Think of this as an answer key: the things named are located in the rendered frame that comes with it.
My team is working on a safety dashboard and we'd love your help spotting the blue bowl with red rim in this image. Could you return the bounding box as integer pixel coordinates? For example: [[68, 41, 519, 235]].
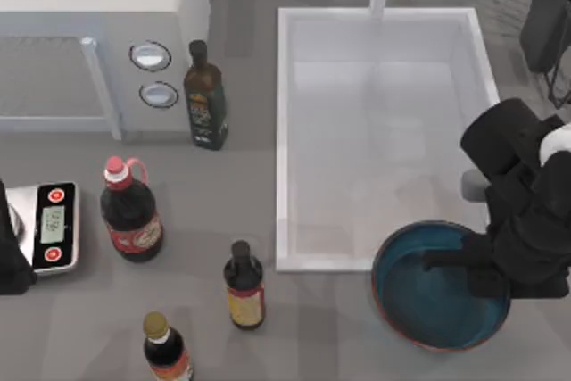
[[370, 219, 512, 353]]

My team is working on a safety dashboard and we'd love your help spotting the white sink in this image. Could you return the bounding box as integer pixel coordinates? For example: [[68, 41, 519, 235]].
[[275, 6, 501, 274]]

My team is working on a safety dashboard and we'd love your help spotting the dark bottle with yellow label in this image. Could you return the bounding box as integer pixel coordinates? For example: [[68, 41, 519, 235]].
[[222, 239, 267, 331]]

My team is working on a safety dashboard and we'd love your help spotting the dark green oil bottle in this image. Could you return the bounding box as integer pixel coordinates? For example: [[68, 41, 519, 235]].
[[183, 39, 230, 152]]

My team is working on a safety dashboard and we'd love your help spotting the dark bottle with gold cap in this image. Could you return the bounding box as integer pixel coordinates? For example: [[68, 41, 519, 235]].
[[142, 311, 195, 381]]

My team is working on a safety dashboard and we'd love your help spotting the dark bottle with red cap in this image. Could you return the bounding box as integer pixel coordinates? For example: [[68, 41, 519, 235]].
[[99, 155, 164, 263]]

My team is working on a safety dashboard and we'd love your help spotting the round white microwave knob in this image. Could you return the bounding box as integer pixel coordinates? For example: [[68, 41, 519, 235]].
[[138, 80, 180, 109], [128, 40, 173, 73]]

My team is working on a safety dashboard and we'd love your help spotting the silver kitchen scale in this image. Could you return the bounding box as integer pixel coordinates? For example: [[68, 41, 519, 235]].
[[4, 181, 82, 277]]

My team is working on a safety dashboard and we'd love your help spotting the pale microwave door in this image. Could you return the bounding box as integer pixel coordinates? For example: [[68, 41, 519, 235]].
[[0, 35, 112, 133]]

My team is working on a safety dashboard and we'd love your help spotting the black frame furniture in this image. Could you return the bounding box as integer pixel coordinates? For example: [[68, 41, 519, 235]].
[[519, 0, 571, 110]]

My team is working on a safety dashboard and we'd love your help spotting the pale microwave door handle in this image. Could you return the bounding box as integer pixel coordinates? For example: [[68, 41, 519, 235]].
[[80, 36, 123, 142]]

